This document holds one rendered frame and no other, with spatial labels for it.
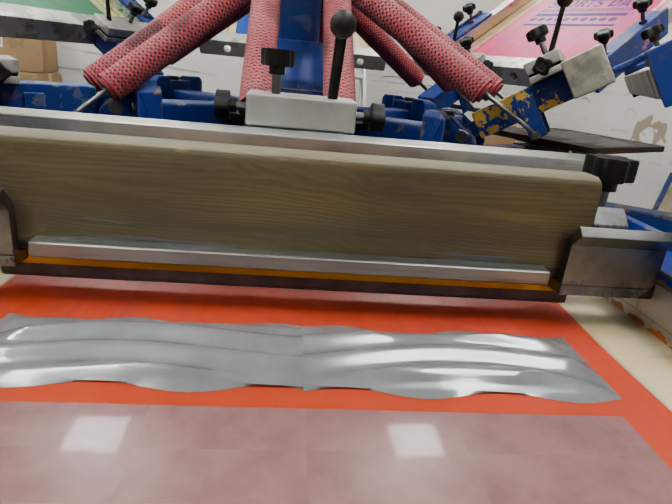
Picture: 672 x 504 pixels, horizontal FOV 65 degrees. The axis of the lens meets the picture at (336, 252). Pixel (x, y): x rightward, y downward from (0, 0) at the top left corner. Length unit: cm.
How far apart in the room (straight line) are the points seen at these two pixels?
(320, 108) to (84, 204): 32
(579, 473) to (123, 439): 20
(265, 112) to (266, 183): 27
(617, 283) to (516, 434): 18
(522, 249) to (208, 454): 25
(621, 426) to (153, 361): 25
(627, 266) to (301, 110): 37
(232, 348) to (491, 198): 20
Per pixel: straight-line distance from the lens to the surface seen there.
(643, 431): 33
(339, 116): 62
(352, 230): 36
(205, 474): 24
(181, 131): 58
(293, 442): 26
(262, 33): 90
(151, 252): 36
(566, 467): 28
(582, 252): 40
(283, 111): 62
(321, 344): 32
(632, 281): 43
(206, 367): 30
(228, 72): 450
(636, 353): 41
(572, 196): 40
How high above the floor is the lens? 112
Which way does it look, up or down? 20 degrees down
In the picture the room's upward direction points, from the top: 6 degrees clockwise
